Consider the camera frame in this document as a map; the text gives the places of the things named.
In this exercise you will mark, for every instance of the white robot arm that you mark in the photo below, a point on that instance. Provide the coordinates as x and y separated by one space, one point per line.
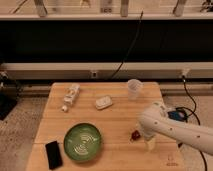
154 119

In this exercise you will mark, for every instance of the clear plastic cup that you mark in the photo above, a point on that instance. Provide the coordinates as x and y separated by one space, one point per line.
134 86

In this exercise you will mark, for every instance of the green ribbed bowl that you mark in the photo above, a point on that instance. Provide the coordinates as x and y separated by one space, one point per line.
82 142

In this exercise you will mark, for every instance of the white wall outlet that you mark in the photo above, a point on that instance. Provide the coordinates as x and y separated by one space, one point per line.
94 74

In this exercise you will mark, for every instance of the blue cable connector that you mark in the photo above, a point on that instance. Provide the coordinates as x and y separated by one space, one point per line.
175 115

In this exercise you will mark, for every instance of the black smartphone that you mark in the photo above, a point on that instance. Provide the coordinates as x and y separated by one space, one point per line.
53 155

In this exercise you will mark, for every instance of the red chili pepper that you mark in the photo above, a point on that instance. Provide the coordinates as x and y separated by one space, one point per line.
135 135

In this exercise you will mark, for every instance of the dark equipment at left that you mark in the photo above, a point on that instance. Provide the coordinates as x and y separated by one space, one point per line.
7 103

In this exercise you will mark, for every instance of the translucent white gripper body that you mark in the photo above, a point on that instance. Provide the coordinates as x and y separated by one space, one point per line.
150 144

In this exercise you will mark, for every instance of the small white cube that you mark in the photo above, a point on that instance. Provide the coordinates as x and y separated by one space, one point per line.
64 108

